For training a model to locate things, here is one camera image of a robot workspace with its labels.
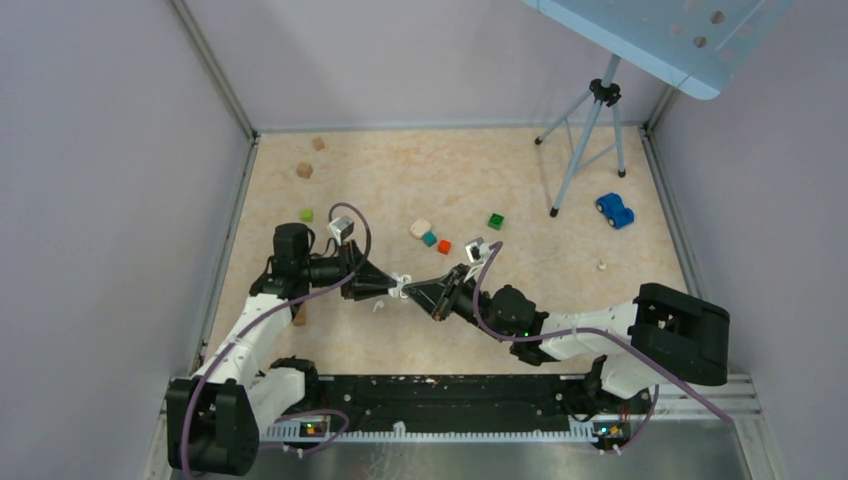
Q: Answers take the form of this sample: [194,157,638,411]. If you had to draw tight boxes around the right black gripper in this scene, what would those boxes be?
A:
[404,262,509,341]

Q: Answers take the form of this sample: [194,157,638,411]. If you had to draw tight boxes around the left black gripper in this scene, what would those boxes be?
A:
[299,238,396,300]

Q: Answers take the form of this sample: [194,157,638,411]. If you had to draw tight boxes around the white earbud charging case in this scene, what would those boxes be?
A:
[387,273,413,300]

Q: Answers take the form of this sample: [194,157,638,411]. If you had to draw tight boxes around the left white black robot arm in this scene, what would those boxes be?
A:
[165,223,412,476]

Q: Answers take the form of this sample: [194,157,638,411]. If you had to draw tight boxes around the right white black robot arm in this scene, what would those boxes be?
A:
[401,264,730,412]

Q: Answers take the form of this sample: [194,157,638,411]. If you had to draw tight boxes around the orange-red small cube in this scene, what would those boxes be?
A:
[437,240,452,255]

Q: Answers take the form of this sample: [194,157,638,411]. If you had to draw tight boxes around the teal small cube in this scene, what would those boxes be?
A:
[421,232,438,247]

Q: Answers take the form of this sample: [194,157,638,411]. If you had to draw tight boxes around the beige rounded block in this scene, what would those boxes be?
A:
[409,218,432,239]

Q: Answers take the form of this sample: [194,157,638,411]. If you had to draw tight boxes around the wooden arch block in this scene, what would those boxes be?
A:
[292,307,307,327]

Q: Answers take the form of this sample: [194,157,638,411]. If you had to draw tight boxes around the dark green toy brick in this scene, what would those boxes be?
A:
[487,213,504,230]

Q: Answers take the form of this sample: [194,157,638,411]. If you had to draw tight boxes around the near wooden cube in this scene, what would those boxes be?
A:
[296,162,314,179]

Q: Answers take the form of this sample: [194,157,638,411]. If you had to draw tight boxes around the blue toy car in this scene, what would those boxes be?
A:
[595,192,635,229]

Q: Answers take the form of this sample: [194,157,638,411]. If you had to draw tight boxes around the grey tripod stand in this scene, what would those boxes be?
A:
[534,54,627,218]

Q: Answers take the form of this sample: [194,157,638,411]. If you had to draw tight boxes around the light blue perforated panel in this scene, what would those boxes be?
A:
[525,0,792,100]

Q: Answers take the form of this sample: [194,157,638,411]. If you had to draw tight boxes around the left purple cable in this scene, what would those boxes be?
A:
[180,202,373,480]

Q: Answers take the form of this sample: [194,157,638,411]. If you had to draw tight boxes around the purple cable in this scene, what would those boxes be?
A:
[471,241,735,452]
[180,202,373,480]

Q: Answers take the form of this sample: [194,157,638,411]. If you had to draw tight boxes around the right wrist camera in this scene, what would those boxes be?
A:
[465,237,491,281]

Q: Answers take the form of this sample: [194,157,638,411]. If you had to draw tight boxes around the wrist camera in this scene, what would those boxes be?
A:
[465,237,491,281]
[327,215,355,247]

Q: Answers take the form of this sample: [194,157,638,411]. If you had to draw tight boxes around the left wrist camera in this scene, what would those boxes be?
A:
[327,215,355,247]

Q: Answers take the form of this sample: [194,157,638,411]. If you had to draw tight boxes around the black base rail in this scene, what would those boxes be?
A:
[287,374,651,434]

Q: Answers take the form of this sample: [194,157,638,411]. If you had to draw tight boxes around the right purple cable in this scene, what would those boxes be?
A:
[471,241,735,452]

